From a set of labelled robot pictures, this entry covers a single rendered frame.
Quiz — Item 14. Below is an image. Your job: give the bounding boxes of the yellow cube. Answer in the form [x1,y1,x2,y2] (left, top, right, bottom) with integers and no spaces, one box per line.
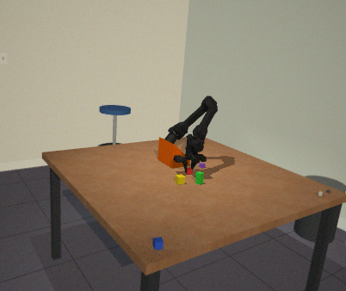
[175,174,185,185]

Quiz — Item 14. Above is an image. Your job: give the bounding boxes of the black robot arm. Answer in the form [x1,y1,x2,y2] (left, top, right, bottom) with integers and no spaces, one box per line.
[165,96,218,164]

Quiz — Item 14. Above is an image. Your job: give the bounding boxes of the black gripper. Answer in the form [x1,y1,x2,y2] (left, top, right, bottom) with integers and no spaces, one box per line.
[174,147,207,172]

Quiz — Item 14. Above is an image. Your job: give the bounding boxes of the small blue block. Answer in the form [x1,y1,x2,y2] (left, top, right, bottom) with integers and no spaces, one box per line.
[153,237,164,251]

